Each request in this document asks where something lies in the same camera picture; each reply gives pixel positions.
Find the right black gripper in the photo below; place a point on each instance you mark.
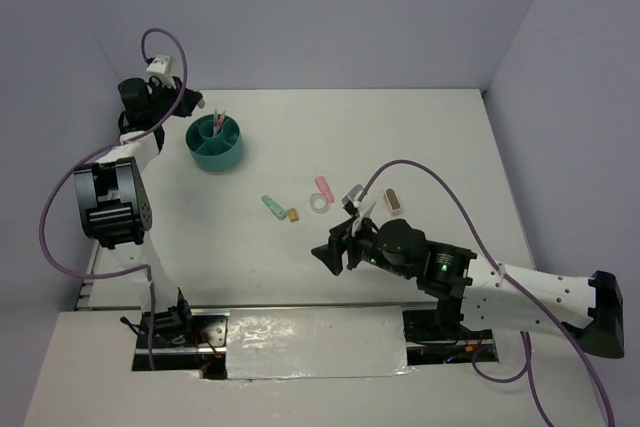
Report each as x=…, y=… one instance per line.
x=344, y=238

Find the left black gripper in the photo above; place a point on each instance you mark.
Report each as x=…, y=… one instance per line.
x=188, y=103

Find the pink pen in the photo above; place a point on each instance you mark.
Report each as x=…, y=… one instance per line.
x=221, y=120

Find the yellow binder clip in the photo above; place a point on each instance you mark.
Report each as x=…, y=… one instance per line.
x=293, y=215

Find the silver white pen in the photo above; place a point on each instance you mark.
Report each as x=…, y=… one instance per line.
x=215, y=123

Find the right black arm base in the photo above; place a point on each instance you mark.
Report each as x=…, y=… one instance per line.
x=428, y=344

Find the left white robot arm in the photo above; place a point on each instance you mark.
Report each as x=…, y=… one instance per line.
x=165, y=311

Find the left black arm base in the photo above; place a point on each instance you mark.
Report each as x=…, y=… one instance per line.
x=202, y=351

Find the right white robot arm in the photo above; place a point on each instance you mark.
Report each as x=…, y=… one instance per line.
x=473, y=295

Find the clear tape roll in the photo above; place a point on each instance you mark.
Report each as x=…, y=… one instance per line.
x=318, y=203

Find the teal round divided organizer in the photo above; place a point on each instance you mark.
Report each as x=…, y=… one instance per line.
x=218, y=152

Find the green highlighter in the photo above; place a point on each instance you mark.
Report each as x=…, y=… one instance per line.
x=276, y=209

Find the brown-top white eraser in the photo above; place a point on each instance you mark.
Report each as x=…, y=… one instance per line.
x=392, y=202

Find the silver foil sheet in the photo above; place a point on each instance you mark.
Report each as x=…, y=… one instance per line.
x=311, y=343

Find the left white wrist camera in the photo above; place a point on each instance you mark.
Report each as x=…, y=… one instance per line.
x=160, y=65

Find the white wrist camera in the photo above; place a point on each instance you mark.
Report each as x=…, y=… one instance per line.
x=160, y=65
x=358, y=209

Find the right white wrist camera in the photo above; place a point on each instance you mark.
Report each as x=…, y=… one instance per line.
x=358, y=209

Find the aluminium rail left edge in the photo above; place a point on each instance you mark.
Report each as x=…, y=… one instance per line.
x=95, y=267

